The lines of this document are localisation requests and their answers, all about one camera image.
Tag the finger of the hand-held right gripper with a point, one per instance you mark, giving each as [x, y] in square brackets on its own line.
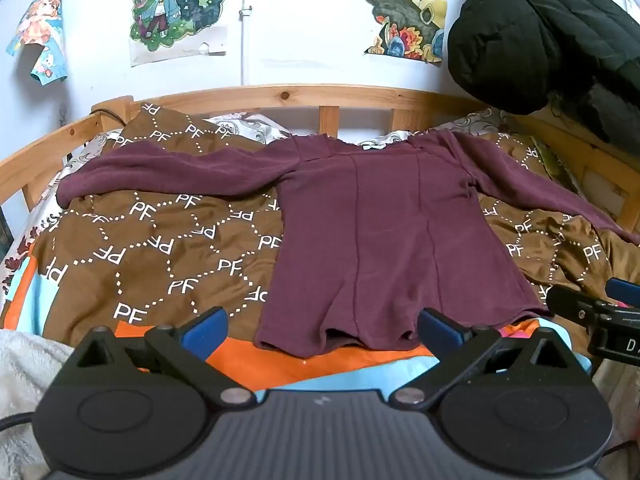
[570, 302]
[625, 291]

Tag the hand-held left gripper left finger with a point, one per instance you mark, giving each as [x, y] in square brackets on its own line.
[209, 329]

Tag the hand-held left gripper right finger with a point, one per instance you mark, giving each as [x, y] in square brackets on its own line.
[440, 331]

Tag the maroon long-sleeve shirt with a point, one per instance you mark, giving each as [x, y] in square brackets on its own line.
[380, 240]

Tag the orange and blue colour-block sheet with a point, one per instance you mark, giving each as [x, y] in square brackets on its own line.
[270, 366]

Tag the brown patterned blanket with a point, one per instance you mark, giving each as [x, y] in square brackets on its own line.
[165, 240]

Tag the white fluffy blanket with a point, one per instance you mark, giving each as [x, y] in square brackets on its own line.
[25, 375]

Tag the black puffer jacket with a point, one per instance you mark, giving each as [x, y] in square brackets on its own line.
[525, 35]

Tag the curled orange-haired figure poster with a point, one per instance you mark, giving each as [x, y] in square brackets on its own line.
[42, 35]

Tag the wooden bed frame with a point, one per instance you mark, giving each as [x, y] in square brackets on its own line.
[280, 95]

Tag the white wall pipe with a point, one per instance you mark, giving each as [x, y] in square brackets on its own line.
[245, 20]

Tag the colourful landscape wall poster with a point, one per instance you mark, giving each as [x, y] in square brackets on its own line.
[405, 10]

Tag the cartoon girl wall poster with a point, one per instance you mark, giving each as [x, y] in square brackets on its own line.
[170, 5]

